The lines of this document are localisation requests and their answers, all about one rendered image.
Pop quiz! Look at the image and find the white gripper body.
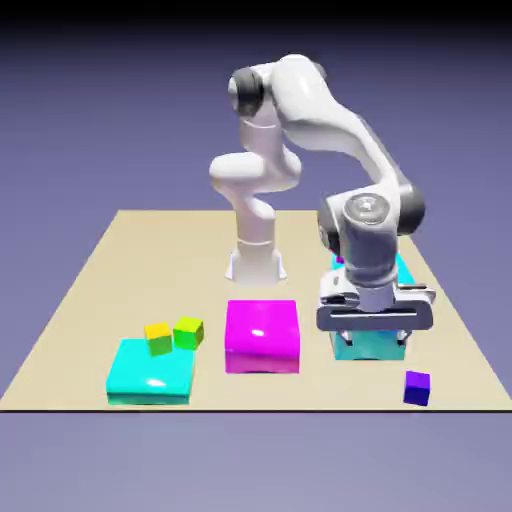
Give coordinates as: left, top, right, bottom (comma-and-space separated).
315, 282, 438, 333

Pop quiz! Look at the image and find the small blue cube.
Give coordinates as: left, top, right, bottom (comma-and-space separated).
402, 370, 432, 408

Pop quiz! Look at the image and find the small green cube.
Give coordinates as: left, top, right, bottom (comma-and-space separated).
172, 315, 206, 352

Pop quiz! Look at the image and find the small yellow cube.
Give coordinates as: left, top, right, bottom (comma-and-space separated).
143, 321, 174, 358

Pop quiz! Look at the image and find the large tall cyan box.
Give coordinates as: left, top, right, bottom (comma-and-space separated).
329, 251, 416, 362

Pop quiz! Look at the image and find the large magenta box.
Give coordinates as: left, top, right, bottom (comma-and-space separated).
224, 299, 301, 376

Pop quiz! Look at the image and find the large flat cyan box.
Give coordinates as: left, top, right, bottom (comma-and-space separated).
105, 337, 197, 406

